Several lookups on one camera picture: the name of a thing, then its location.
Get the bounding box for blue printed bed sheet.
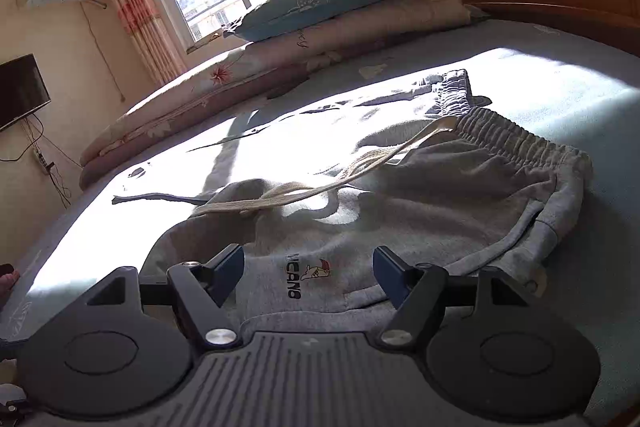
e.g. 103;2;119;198
0;19;640;427

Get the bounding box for grey sweatpants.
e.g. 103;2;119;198
112;68;593;338

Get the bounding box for white power strip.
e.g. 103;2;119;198
32;149;56;174

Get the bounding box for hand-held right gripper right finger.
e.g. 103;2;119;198
372;246;531;350

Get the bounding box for folded floral quilt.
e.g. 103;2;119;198
79;44;321;190

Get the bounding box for black television cables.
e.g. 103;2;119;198
0;114;84;208

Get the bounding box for black wall television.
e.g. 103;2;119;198
0;53;52;132

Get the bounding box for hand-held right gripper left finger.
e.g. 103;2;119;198
85;243;246;351

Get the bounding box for taupe floral pillow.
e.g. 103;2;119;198
245;0;483;72

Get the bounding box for pink striped curtain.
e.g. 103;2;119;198
90;0;188;86

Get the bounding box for thin hanging wall cord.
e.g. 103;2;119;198
80;4;126;104

